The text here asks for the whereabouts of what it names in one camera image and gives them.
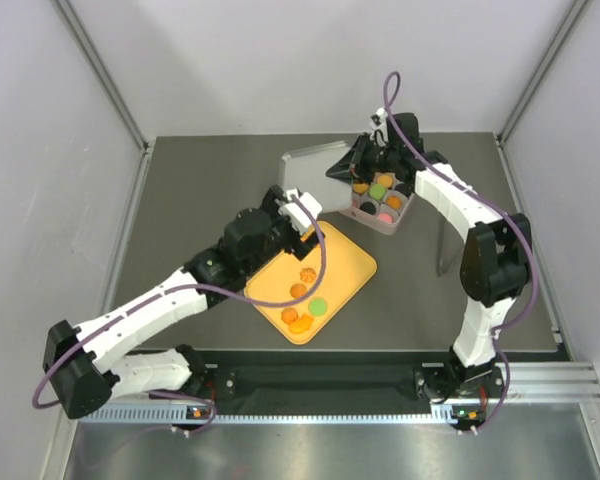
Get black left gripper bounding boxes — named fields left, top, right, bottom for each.
left=244, top=186, right=324, bottom=278

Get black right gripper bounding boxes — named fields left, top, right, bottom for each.
left=326, top=133, right=400, bottom=186

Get green sandwich cookie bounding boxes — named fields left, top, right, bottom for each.
left=368, top=183, right=387, bottom=201
left=308, top=297, right=328, bottom=317

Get silver tin lid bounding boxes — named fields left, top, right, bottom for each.
left=278, top=141, right=352, bottom=213

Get black sandwich cookie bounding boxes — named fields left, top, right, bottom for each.
left=359, top=201, right=377, bottom=215
left=394, top=183, right=413, bottom=197

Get pink sandwich cookie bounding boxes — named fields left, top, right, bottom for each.
left=377, top=213, right=394, bottom=224

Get metal serving tongs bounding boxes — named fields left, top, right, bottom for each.
left=435, top=215, right=463, bottom=277

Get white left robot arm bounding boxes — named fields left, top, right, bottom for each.
left=36, top=185, right=326, bottom=420

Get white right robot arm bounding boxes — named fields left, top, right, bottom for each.
left=326, top=109, right=533, bottom=403

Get pink cookie tin box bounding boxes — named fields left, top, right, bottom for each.
left=341, top=173, right=412, bottom=235

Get tan flower cookie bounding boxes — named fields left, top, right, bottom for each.
left=299, top=267, right=318, bottom=284

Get tan swirl cookie middle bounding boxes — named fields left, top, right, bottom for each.
left=289, top=283, right=308, bottom=299

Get tan swirl cookie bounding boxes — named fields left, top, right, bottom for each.
left=280, top=307, right=299, bottom=325
left=289, top=283, right=308, bottom=299

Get tan swirl cookie lower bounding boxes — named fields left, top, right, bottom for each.
left=280, top=307, right=299, bottom=325

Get yellow plastic tray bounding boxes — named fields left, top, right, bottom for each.
left=244, top=221, right=377, bottom=345

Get orange fish cookie lower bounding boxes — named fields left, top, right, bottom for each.
left=288, top=314, right=314, bottom=335

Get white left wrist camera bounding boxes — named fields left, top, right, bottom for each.
left=278, top=189, right=322, bottom=235

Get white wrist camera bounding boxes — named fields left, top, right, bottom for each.
left=278, top=189, right=322, bottom=235
left=369, top=108, right=388, bottom=134

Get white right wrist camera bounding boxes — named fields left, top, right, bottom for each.
left=369, top=108, right=388, bottom=134

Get aluminium frame post right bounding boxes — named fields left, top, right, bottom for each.
left=494, top=0, right=594, bottom=146

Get aluminium frame post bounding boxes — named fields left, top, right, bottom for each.
left=54, top=0, right=154, bottom=154
left=494, top=0, right=594, bottom=146

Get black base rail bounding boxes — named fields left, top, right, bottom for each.
left=147, top=349, right=506, bottom=414

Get grey slotted cable duct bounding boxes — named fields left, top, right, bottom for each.
left=80, top=401, right=479, bottom=426

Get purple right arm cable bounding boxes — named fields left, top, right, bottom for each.
left=382, top=70, right=539, bottom=436

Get aluminium frame post left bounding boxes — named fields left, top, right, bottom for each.
left=54, top=0, right=154, bottom=154

